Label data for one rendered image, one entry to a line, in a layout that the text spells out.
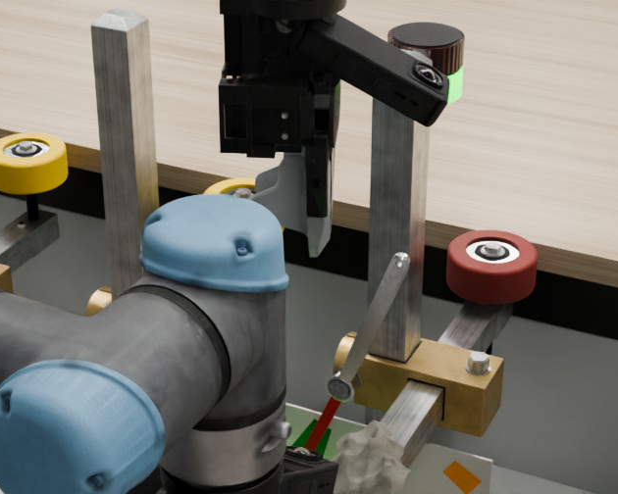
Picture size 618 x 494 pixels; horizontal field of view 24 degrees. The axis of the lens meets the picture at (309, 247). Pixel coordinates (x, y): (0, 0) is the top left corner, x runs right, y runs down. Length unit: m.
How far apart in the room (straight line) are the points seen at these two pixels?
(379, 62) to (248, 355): 0.32
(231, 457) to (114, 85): 0.49
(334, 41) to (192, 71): 0.70
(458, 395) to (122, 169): 0.34
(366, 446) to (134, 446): 0.43
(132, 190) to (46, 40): 0.58
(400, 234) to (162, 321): 0.46
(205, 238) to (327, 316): 0.76
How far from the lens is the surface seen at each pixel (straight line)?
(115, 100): 1.20
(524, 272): 1.26
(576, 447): 1.45
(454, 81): 1.12
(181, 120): 1.55
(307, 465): 0.91
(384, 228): 1.13
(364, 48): 1.00
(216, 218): 0.74
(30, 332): 0.70
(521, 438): 1.46
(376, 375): 1.19
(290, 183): 1.04
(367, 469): 1.07
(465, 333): 1.24
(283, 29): 1.00
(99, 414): 0.65
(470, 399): 1.17
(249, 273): 0.72
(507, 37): 1.79
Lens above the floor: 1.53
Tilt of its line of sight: 29 degrees down
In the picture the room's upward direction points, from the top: straight up
